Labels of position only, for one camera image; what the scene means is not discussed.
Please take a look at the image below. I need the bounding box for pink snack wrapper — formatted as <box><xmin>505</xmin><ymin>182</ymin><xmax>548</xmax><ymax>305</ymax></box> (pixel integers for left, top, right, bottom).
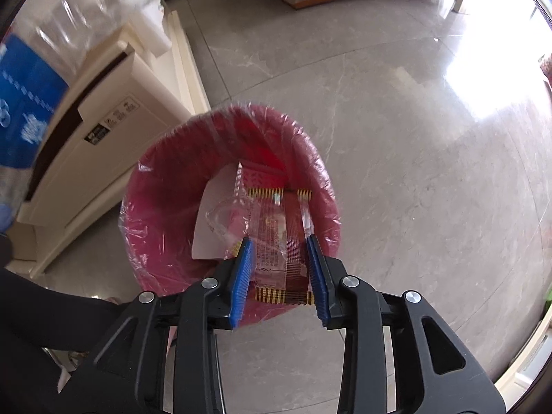
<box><xmin>237</xmin><ymin>161</ymin><xmax>287</xmax><ymax>190</ymax></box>

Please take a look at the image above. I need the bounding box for person's dark trouser leg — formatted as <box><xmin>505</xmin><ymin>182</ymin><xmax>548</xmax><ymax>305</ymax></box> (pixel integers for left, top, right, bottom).
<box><xmin>0</xmin><ymin>233</ymin><xmax>130</xmax><ymax>414</ymax></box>

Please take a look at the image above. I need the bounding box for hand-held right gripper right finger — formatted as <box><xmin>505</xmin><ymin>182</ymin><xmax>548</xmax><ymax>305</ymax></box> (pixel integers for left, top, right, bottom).
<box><xmin>305</xmin><ymin>234</ymin><xmax>507</xmax><ymax>414</ymax></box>

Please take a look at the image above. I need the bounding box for white paper sheet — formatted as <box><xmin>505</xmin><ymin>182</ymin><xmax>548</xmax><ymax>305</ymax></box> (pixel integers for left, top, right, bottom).
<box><xmin>192</xmin><ymin>168</ymin><xmax>246</xmax><ymax>262</ymax></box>

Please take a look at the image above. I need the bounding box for red trash bin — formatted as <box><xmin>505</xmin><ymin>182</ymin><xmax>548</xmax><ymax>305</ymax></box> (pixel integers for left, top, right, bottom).
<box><xmin>118</xmin><ymin>103</ymin><xmax>343</xmax><ymax>328</ymax></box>

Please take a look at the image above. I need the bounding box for crushed blue label water bottle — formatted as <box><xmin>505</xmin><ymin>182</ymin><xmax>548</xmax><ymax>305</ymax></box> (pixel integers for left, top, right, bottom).
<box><xmin>0</xmin><ymin>0</ymin><xmax>165</xmax><ymax>236</ymax></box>

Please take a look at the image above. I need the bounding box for brown snack bar wrapper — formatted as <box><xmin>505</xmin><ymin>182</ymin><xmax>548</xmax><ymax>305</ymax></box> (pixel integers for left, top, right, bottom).
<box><xmin>235</xmin><ymin>186</ymin><xmax>315</xmax><ymax>308</ymax></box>

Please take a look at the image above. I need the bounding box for white foam block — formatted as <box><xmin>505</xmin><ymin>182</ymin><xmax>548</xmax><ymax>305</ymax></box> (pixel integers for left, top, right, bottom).
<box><xmin>129</xmin><ymin>0</ymin><xmax>173</xmax><ymax>59</ymax></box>

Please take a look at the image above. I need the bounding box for cream air conditioner unit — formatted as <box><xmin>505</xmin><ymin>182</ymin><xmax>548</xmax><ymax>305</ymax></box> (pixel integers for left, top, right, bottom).
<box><xmin>9</xmin><ymin>11</ymin><xmax>212</xmax><ymax>279</ymax></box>

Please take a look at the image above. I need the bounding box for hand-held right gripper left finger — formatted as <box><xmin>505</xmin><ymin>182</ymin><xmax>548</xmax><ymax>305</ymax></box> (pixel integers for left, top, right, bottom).
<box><xmin>56</xmin><ymin>236</ymin><xmax>255</xmax><ymax>414</ymax></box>

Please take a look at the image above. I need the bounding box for clear plastic bag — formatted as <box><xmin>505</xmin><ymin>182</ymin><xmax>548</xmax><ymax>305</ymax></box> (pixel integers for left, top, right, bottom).
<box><xmin>205</xmin><ymin>196</ymin><xmax>255</xmax><ymax>242</ymax></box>

